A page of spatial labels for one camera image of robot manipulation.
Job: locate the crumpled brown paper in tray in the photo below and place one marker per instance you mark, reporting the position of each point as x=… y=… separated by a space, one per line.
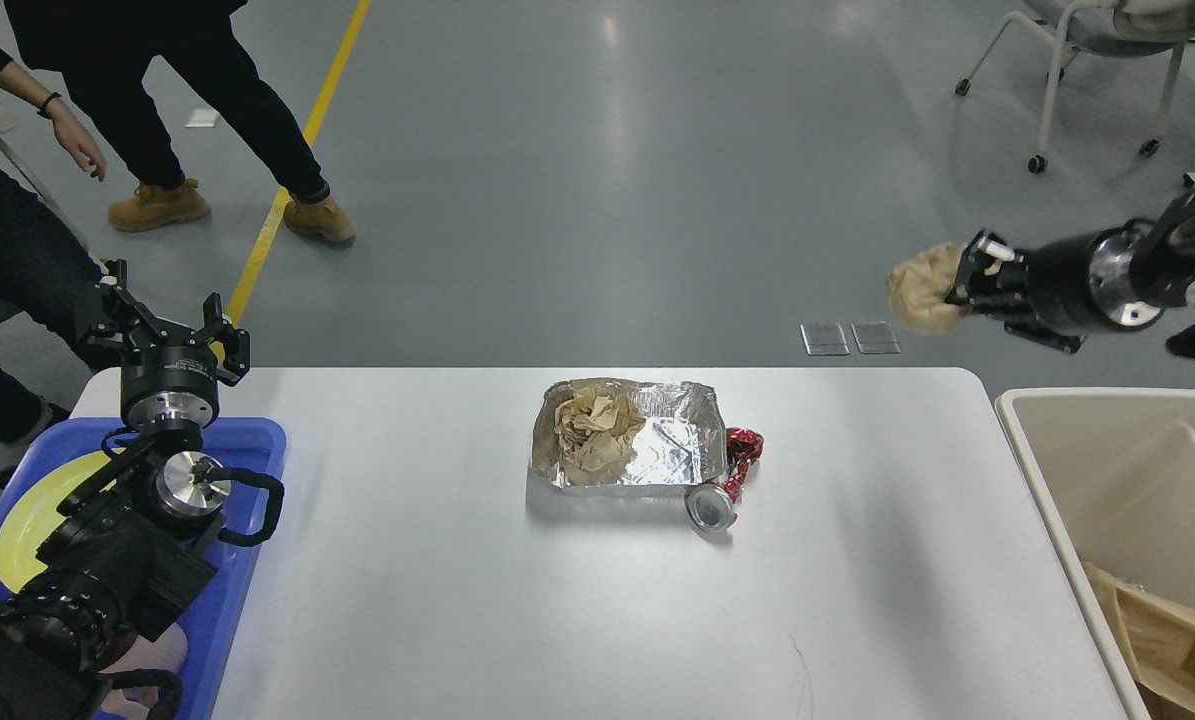
x=597 y=427

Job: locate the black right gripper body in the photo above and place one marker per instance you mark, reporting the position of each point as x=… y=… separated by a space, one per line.
x=1083 y=286

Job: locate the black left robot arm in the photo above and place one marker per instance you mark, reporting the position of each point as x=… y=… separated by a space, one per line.
x=130 y=555

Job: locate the beige waste bin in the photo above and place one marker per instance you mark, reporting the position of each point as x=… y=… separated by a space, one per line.
x=1113 y=473

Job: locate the tan boot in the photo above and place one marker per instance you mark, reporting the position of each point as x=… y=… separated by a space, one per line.
x=322 y=220
x=154 y=206

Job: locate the crushed red can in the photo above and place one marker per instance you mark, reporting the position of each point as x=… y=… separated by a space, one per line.
x=712 y=505

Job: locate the tan boot right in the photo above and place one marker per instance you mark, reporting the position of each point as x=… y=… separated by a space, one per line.
x=322 y=220

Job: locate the person's hand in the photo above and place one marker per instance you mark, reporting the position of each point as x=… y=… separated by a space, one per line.
x=75 y=139

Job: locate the blue plastic tray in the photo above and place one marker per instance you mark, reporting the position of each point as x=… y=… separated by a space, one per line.
x=256 y=444

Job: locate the white office chair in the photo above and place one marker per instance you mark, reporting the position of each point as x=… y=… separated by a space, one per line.
x=1113 y=29

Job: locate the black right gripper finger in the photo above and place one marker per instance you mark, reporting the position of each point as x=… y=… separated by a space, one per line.
x=990 y=275
x=1037 y=333

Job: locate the floor outlet plate left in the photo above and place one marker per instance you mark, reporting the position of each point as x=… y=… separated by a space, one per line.
x=824 y=340

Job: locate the floor outlet plate right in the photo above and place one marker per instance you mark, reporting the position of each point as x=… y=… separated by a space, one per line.
x=876 y=338

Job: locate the floor outlet plate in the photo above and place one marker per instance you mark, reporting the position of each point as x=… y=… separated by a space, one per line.
x=824 y=340
x=876 y=338

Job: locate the brown paper bag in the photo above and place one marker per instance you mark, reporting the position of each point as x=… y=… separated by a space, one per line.
x=1156 y=638

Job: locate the yellow plastic plate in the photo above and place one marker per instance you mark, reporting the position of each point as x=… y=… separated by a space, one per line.
x=34 y=516

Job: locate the tan boot left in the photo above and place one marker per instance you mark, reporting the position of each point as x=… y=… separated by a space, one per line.
x=154 y=206

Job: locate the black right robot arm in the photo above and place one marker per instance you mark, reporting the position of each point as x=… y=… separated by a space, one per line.
x=1163 y=267

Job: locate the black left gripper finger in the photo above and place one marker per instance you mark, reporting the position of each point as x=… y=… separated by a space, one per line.
x=114 y=324
x=233 y=344

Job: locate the foil tray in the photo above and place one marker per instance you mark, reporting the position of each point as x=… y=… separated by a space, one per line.
x=681 y=445

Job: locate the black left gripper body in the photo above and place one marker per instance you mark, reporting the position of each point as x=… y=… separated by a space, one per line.
x=169 y=382

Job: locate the seated person in black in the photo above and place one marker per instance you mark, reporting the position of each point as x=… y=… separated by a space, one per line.
x=44 y=271

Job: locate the brown paper ball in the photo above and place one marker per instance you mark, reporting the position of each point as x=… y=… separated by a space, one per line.
x=918 y=289

